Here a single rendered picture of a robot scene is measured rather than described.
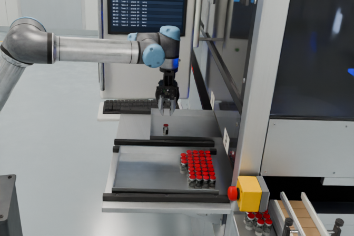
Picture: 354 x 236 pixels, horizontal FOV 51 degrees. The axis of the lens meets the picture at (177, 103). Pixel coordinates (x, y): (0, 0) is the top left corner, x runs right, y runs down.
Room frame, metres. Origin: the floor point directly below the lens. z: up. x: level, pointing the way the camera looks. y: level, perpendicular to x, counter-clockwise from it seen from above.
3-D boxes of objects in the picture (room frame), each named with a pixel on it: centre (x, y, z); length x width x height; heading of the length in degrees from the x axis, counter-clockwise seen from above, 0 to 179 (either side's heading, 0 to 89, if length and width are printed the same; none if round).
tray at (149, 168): (1.08, 0.03, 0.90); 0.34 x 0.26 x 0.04; 94
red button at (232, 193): (0.85, -0.18, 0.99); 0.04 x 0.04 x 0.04; 4
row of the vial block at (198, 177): (1.09, -0.08, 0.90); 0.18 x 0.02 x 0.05; 4
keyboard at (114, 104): (1.77, 0.19, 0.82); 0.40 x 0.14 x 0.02; 99
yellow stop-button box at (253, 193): (0.85, -0.22, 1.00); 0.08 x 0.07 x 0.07; 94
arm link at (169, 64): (1.34, 0.04, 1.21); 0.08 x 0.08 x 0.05
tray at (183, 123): (1.43, -0.06, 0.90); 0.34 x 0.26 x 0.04; 94
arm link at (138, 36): (1.30, 0.13, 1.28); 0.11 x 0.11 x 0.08; 18
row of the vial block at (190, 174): (1.09, -0.06, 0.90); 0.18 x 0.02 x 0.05; 4
